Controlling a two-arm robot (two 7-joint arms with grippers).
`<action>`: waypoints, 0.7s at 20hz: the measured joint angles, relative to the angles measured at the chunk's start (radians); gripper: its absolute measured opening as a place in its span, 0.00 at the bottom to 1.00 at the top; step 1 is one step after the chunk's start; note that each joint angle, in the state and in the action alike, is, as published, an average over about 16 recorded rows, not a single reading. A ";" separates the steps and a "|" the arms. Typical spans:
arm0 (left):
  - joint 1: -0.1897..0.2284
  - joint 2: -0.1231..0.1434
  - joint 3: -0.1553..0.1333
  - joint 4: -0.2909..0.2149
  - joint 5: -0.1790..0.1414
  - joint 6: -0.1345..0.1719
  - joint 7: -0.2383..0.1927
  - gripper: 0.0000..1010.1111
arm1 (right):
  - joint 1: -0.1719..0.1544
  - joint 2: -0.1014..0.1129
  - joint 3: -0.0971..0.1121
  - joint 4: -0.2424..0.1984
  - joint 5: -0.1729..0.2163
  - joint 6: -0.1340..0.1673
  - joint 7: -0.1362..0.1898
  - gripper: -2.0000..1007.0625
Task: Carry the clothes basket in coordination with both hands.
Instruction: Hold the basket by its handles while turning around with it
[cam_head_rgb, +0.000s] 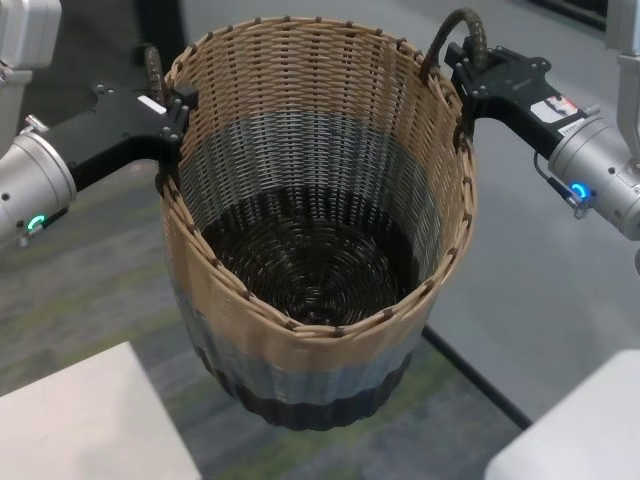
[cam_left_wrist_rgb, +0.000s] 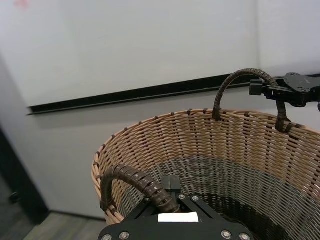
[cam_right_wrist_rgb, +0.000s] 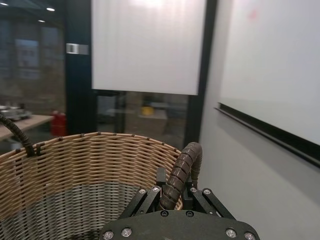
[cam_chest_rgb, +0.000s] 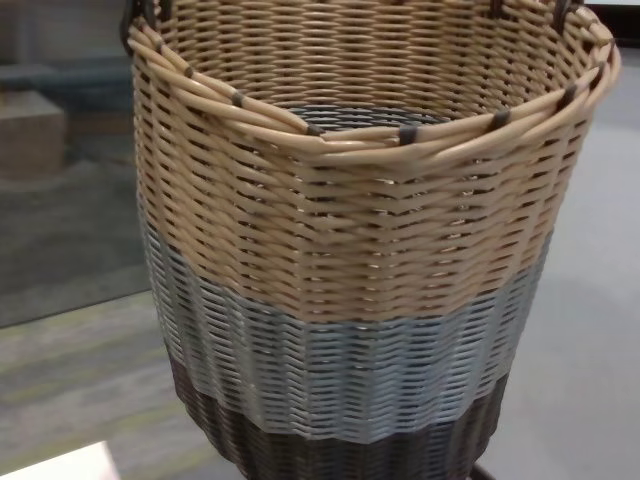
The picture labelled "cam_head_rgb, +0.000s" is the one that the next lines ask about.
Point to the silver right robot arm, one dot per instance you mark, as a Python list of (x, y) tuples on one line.
[(600, 155)]

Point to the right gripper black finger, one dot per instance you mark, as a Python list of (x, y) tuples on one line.
[(465, 70), (515, 57)]

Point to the white square pedestal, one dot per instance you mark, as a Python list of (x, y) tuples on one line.
[(75, 425)]

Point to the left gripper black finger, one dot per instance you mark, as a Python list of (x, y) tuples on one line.
[(132, 96), (181, 107)]

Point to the white rounded table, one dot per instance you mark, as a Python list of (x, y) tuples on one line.
[(575, 440)]

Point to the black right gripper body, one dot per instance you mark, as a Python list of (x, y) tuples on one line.
[(515, 95)]

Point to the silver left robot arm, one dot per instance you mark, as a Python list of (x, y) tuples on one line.
[(35, 185)]

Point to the dark tall column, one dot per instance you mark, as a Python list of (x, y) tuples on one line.
[(160, 25)]

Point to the tan grey black woven basket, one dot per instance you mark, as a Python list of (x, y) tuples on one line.
[(320, 125)]

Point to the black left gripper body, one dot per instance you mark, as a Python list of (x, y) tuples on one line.
[(120, 130)]

